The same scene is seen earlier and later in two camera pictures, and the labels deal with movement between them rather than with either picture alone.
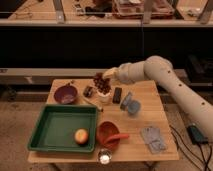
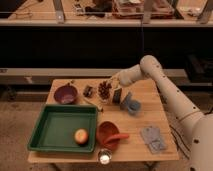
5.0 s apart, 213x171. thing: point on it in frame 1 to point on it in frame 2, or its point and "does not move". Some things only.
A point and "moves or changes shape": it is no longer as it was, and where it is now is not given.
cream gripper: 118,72 to 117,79
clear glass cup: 104,156 does not move
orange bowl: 105,130 does not move
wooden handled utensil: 93,102 does not move
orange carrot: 116,136 does not move
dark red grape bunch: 102,84 moves or changes shape
